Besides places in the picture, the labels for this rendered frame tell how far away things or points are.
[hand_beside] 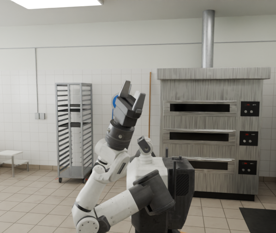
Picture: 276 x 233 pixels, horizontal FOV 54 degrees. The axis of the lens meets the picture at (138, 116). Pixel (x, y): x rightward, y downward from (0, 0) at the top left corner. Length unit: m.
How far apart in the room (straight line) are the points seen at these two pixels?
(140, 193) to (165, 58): 4.35
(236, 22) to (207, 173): 2.72
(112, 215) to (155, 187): 0.19
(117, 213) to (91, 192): 0.13
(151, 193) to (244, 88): 3.38
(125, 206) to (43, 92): 5.05
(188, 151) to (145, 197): 3.28
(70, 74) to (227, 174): 3.49
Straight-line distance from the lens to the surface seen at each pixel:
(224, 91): 4.21
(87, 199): 0.98
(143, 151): 1.20
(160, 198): 1.04
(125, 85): 0.91
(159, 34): 5.30
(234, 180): 4.46
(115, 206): 1.03
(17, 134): 6.34
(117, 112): 0.90
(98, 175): 0.96
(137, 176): 1.16
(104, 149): 0.95
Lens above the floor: 1.71
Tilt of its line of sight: 6 degrees down
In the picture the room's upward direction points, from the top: straight up
